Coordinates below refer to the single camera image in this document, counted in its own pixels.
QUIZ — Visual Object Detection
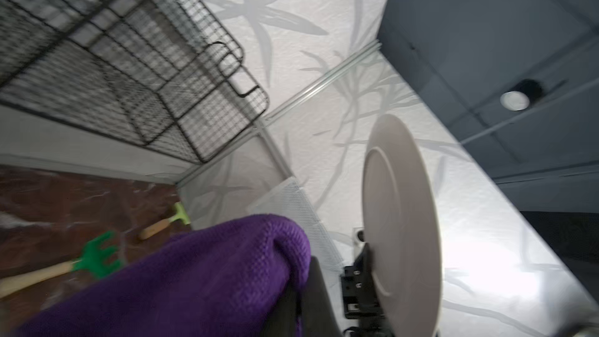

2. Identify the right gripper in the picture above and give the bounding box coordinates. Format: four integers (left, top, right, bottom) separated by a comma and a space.
261, 243, 388, 336

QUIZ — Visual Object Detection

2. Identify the purple cloth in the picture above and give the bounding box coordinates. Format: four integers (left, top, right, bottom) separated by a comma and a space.
15, 215, 311, 336

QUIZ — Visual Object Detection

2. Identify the striped white round plate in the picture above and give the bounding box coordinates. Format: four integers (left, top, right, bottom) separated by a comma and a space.
362, 114, 442, 336

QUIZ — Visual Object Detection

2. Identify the ceiling light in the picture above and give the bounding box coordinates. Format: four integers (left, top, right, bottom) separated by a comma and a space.
500, 90, 530, 112

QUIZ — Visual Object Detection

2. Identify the green rake wooden handle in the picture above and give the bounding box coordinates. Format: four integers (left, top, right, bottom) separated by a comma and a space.
1, 232, 122, 298

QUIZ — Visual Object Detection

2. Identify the black wire wall basket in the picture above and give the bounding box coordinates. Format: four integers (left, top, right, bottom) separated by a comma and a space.
1, 0, 269, 164

